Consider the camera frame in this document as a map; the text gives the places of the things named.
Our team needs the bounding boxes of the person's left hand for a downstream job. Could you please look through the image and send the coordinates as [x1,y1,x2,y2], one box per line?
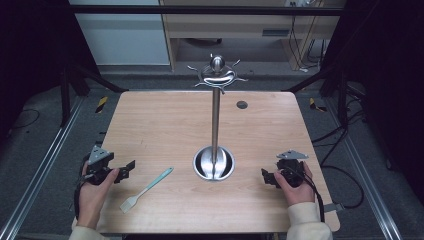
[76,161,121,230]

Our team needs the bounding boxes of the yellow black floor tape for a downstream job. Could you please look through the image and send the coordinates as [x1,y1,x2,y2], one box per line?
[95,95,110,115]
[308,97,328,113]

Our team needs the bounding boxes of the steel utensil hanging rack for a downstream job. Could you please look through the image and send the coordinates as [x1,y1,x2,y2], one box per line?
[187,53,250,183]

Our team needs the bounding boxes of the grey cable strap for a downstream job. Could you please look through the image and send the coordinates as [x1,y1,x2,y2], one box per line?
[323,202,346,213]

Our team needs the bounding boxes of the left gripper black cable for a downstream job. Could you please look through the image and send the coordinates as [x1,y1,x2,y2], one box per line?
[73,162,92,221]

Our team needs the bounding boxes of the black metal frame stand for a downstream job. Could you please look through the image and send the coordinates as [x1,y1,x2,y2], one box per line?
[59,59,130,128]
[281,64,350,128]

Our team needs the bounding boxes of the white power strip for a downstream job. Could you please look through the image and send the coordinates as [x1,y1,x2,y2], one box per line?
[285,0,323,8]

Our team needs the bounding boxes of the hanging black desk cables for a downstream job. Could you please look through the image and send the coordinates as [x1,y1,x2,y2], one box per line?
[288,14,329,72]

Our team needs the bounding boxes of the teal handled silicone brush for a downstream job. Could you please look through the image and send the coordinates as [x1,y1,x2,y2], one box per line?
[119,166,175,215]

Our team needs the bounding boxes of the black horizontal frame bar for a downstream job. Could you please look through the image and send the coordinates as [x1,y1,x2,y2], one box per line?
[68,4,345,17]

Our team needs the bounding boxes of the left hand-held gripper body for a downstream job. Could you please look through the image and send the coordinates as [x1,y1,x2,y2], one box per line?
[85,144,115,186]

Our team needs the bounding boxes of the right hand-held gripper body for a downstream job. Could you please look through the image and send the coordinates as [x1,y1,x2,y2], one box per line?
[275,149,310,189]

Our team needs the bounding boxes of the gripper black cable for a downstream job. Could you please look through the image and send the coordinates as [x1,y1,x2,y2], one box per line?
[288,165,327,224]
[73,162,92,221]

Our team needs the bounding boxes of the thin black floor cable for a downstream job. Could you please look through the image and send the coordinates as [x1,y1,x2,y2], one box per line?
[9,107,41,132]

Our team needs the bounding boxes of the dark curtain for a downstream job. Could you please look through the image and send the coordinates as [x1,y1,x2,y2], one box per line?
[0,0,102,144]
[319,0,424,201]

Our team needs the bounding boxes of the aluminium floor rail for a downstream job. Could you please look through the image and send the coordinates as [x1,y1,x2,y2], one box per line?
[0,95,86,240]
[323,97,405,240]

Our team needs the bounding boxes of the white cabinet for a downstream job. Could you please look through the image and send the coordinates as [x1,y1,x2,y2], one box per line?
[68,0,171,66]

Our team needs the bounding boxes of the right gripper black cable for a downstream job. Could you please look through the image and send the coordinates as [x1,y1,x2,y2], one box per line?
[288,165,327,224]

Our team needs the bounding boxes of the person's right hand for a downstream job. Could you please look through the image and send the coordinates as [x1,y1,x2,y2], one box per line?
[273,161,316,207]

